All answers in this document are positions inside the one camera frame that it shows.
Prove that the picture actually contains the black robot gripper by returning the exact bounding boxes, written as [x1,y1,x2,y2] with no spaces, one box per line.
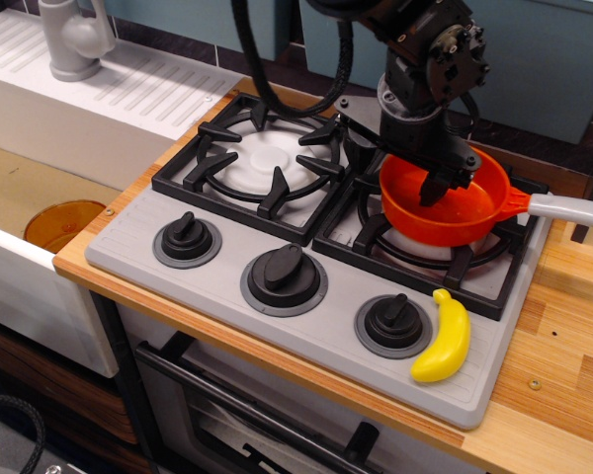
[335,96,481,207]

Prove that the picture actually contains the orange pot with grey handle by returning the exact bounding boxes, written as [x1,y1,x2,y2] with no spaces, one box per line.
[379,149,593,247]

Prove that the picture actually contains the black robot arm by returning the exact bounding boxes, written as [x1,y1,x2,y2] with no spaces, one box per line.
[310,1,490,206]

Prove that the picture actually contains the black right burner grate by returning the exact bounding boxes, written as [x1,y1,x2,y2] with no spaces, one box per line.
[312,152,551,321]

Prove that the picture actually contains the black burner grate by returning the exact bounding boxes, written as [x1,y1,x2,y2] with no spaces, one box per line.
[312,152,551,321]
[152,93,350,245]

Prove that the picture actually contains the black right stove knob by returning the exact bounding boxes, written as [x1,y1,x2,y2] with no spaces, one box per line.
[354,293,433,359]

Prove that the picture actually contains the black stove knob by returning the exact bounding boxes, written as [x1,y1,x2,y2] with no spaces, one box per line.
[240,243,329,318]
[354,293,433,359]
[152,211,222,270]

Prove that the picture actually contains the black left burner grate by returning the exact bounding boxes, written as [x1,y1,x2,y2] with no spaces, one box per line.
[152,93,350,245]

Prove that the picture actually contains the yellow toy banana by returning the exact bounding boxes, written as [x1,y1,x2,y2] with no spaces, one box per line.
[410,288,471,383]

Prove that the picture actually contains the black middle stove knob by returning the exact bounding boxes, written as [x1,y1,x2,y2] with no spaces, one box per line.
[240,243,329,318]

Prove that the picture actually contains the grey toy stove top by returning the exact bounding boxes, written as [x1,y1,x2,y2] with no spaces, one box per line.
[85,190,551,429]

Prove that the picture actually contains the black left stove knob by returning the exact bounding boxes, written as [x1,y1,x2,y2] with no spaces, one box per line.
[152,211,222,270]

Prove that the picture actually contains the toy oven door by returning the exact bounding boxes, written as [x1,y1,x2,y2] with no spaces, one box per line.
[134,332,470,473]

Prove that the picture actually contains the orange plastic bowl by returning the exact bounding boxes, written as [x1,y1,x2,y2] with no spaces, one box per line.
[24,199,106,254]

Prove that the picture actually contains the grey toy faucet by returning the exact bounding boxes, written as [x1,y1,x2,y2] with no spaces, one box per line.
[39,0,116,82]

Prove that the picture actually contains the white toy sink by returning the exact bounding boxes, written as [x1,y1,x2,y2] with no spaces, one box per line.
[0,9,239,378]

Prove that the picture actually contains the black braided cable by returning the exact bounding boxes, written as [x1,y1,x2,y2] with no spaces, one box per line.
[230,0,355,119]

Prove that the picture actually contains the black cable lower left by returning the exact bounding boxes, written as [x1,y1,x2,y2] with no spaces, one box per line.
[0,393,47,474]

